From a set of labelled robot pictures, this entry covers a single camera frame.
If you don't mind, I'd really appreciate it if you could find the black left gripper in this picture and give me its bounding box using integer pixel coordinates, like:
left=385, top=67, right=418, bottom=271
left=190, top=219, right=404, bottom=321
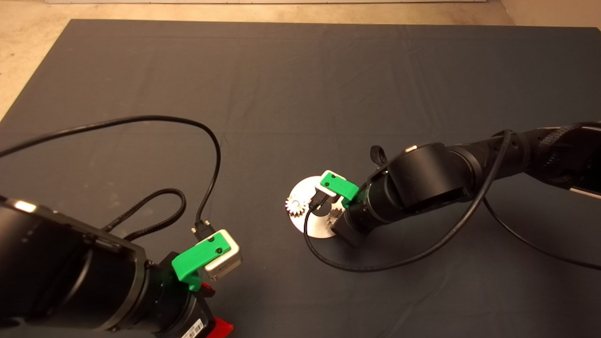
left=146, top=253, right=234, bottom=338

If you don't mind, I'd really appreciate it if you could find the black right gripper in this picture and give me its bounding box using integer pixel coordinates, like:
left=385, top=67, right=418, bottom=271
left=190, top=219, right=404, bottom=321
left=331, top=185, right=376, bottom=248

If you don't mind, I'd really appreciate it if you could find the round metal carrier plate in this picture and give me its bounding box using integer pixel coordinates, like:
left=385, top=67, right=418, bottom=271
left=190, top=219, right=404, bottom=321
left=288, top=176, right=350, bottom=238

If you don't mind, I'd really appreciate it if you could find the dark grey table cloth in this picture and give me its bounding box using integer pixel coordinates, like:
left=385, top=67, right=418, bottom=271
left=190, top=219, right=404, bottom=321
left=0, top=20, right=601, bottom=338

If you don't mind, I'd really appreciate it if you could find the green right camera mount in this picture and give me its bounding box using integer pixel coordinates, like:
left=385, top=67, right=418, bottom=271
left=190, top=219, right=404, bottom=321
left=320, top=172, right=360, bottom=208

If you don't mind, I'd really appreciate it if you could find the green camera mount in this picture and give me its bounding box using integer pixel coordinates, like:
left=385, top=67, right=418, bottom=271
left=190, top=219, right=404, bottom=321
left=320, top=172, right=360, bottom=208
left=171, top=233, right=231, bottom=292

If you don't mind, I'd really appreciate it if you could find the smooth black right camera cable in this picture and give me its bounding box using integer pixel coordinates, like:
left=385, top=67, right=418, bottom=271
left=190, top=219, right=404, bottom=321
left=304, top=131, right=512, bottom=273

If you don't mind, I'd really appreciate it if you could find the smooth black camera cable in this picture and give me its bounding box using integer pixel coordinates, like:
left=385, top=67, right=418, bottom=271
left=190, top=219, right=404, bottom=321
left=304, top=131, right=512, bottom=273
left=0, top=115, right=222, bottom=238

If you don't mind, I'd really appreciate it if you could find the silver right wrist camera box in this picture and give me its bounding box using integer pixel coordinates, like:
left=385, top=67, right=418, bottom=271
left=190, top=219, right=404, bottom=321
left=315, top=170, right=348, bottom=205

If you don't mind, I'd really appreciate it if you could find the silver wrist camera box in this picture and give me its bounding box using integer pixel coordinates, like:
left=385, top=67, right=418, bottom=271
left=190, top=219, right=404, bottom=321
left=195, top=230, right=242, bottom=282
left=315, top=170, right=348, bottom=205

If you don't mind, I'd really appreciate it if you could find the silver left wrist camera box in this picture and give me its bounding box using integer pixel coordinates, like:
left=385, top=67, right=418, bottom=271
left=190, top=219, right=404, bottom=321
left=195, top=230, right=242, bottom=282

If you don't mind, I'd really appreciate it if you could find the green left camera mount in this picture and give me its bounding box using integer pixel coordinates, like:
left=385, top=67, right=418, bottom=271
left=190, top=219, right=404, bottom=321
left=171, top=233, right=231, bottom=292

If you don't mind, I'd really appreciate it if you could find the smooth black left camera cable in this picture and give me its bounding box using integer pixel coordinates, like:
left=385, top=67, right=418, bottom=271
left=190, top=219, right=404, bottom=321
left=0, top=115, right=222, bottom=238

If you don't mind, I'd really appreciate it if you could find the thin black cable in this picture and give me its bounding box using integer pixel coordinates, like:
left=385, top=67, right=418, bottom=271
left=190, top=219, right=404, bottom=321
left=484, top=197, right=601, bottom=270

